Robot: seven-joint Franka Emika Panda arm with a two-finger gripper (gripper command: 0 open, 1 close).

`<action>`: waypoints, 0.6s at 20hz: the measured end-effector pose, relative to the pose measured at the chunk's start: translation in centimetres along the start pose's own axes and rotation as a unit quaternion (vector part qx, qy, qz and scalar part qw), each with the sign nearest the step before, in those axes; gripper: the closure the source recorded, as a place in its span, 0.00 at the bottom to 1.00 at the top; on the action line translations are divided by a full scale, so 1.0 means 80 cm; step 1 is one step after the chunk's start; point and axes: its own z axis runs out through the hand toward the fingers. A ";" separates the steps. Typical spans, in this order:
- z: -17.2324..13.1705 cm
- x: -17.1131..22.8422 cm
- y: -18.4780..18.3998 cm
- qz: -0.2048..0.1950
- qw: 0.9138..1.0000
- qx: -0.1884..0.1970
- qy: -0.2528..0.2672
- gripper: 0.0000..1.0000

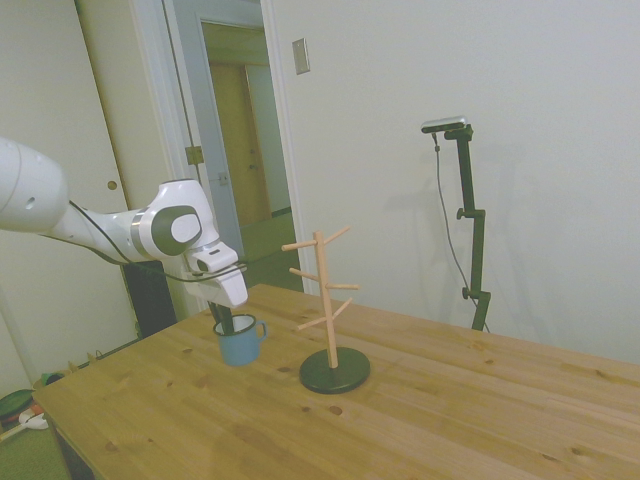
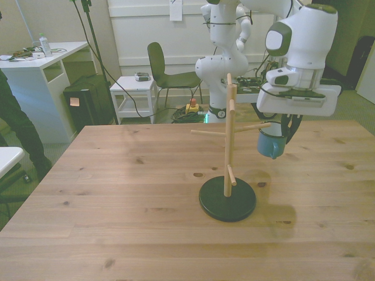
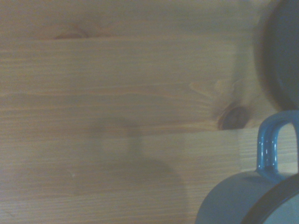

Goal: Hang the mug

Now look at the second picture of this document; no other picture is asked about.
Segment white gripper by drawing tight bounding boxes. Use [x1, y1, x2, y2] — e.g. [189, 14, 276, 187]
[256, 84, 342, 144]

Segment blue enamel mug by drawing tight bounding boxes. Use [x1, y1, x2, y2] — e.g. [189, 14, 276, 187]
[257, 128, 287, 160]

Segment wooden mug tree black base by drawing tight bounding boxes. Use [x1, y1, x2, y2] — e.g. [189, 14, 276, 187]
[190, 73, 272, 222]

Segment yellow red emergency stop button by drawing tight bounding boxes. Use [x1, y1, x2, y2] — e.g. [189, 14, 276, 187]
[186, 98, 200, 115]

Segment black chair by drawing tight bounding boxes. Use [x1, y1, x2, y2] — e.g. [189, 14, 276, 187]
[146, 42, 203, 108]

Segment grey handheld device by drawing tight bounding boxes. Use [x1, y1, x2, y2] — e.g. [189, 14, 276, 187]
[134, 71, 152, 83]

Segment white paper sheet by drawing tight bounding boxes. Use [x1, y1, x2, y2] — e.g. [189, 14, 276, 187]
[169, 0, 183, 22]

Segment small white side table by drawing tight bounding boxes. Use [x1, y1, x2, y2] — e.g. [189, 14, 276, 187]
[110, 75, 159, 124]

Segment black tripod stand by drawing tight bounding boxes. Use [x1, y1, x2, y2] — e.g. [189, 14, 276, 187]
[81, 0, 120, 125]

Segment clear plastic bottle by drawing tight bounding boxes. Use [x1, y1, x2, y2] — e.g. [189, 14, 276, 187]
[39, 32, 54, 58]

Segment white desk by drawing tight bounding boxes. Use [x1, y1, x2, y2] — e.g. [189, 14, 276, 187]
[0, 40, 99, 145]

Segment person in dark clothes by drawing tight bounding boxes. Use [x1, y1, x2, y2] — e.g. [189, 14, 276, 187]
[0, 69, 53, 174]

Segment white seat swivel chair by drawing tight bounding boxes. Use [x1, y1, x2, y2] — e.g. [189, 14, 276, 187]
[0, 146, 33, 219]

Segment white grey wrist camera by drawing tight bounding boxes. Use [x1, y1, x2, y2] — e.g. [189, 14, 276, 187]
[265, 67, 297, 88]

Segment coiled dark cables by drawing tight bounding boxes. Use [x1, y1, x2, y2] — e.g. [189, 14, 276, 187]
[171, 107, 206, 124]

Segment long black cable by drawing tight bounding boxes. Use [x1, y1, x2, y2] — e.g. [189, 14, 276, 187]
[71, 0, 188, 119]

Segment desk clutter of wires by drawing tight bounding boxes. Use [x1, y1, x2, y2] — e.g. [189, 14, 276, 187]
[0, 45, 67, 62]

